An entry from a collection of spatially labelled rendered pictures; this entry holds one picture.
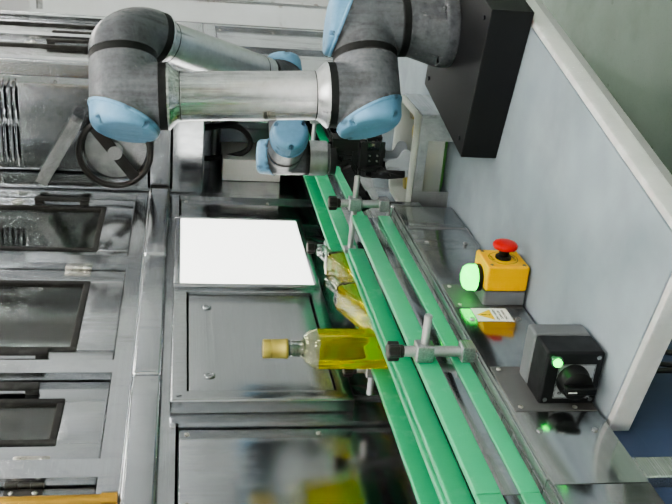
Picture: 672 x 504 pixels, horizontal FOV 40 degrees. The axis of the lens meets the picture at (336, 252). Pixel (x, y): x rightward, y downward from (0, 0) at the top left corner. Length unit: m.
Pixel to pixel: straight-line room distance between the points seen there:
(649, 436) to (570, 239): 0.30
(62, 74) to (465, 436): 1.77
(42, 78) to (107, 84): 1.11
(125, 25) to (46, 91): 1.09
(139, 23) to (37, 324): 0.74
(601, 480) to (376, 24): 0.88
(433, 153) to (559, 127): 0.54
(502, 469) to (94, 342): 1.06
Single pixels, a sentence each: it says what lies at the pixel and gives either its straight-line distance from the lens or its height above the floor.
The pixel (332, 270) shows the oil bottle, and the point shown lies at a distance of 1.92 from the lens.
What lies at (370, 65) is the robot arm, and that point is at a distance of 1.61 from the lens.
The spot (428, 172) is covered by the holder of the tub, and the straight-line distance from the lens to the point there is 1.92.
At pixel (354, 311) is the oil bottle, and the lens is 1.75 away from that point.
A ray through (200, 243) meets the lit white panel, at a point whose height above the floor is 1.25.
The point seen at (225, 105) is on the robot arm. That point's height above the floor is 1.24.
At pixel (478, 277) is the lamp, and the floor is 0.83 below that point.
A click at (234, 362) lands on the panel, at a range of 1.81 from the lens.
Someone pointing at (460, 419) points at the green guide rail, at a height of 0.94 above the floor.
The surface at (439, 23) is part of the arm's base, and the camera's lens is 1.67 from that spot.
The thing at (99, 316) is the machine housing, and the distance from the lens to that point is 2.07.
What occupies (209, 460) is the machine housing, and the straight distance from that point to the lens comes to 1.61.
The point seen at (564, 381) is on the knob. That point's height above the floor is 0.81.
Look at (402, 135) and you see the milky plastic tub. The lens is 2.05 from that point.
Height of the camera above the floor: 1.31
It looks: 10 degrees down
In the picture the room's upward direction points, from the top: 89 degrees counter-clockwise
